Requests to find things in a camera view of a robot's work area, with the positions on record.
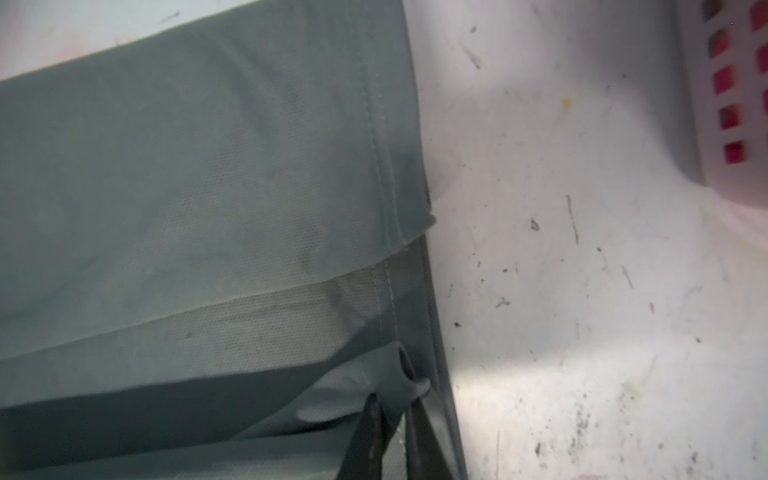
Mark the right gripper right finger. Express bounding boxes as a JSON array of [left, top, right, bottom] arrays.
[[405, 400, 455, 480]]

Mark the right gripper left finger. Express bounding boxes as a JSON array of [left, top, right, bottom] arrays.
[[336, 394, 386, 480]]

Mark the grey t shirt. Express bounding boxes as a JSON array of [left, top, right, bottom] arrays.
[[1, 1, 466, 479]]

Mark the white plastic laundry basket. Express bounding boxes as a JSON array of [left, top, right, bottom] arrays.
[[675, 0, 767, 209]]

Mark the pink t shirt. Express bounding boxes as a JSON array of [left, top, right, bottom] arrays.
[[698, 1, 767, 166]]

